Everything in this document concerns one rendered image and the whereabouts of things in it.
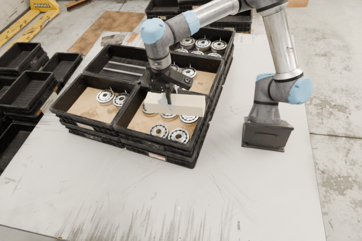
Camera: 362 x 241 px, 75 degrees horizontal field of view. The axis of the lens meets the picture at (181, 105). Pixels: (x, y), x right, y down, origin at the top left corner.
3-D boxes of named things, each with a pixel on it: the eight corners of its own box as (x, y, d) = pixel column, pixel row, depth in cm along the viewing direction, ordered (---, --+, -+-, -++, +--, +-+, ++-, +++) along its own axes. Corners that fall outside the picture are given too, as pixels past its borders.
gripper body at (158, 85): (156, 80, 95) (150, 56, 85) (177, 81, 93) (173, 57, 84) (151, 94, 90) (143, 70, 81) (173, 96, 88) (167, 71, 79)
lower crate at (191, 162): (210, 123, 135) (210, 111, 126) (194, 171, 117) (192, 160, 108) (148, 110, 147) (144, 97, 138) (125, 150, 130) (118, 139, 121)
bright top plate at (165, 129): (172, 127, 117) (172, 127, 117) (162, 144, 112) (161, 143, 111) (155, 121, 121) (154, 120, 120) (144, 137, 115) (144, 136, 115)
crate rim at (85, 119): (140, 86, 132) (139, 83, 130) (112, 129, 114) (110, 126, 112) (82, 75, 144) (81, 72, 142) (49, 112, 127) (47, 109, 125)
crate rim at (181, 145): (210, 100, 119) (210, 97, 117) (190, 150, 102) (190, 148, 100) (140, 86, 132) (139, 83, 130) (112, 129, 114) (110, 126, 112)
